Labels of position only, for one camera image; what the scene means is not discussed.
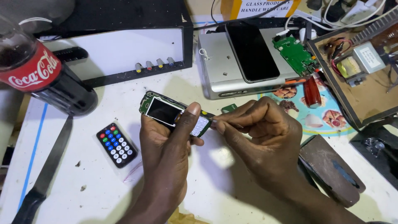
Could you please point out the black smartphone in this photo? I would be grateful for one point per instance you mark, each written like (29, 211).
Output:
(252, 51)

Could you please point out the person's right hand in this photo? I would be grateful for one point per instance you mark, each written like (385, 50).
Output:
(264, 140)

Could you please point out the black and white amplifier box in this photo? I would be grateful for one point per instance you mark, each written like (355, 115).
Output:
(124, 46)

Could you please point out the small green chip card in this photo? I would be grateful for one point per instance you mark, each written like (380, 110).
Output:
(229, 108)

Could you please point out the person's left hand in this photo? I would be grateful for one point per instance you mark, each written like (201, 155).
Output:
(164, 155)

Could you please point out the silver disc player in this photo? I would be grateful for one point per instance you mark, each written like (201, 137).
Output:
(217, 71)

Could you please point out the black remote with coloured buttons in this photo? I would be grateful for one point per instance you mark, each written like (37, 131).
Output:
(117, 145)

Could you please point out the keypad phone circuit board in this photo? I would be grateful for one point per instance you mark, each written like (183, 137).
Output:
(161, 110)

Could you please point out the brown worn block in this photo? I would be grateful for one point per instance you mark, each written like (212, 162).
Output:
(331, 169)

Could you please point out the wooden box with transformer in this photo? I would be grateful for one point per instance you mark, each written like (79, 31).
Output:
(357, 77)

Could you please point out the round printed food mat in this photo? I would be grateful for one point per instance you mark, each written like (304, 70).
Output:
(314, 118)

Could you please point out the green circuit board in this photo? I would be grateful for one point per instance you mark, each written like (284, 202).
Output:
(295, 56)

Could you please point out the yellow and white cardboard carton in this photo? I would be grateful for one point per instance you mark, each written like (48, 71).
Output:
(259, 7)

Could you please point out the dark cola bottle red label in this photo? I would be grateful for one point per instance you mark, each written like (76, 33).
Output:
(40, 73)

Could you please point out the black plastic tray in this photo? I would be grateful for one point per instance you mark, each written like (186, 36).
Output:
(377, 152)

